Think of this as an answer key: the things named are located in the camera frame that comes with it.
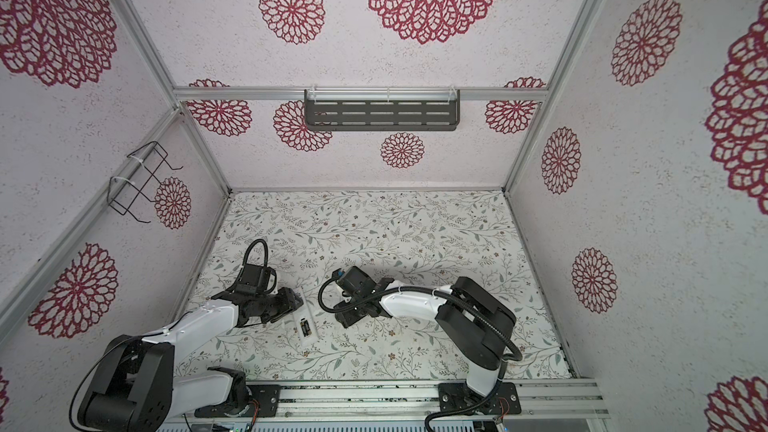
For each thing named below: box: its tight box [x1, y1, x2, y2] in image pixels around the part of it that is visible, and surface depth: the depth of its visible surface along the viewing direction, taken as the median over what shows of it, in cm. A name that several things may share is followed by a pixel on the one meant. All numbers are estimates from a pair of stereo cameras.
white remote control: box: [293, 288, 318, 347], surface depth 87 cm
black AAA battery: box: [300, 317, 312, 337], surface depth 85 cm
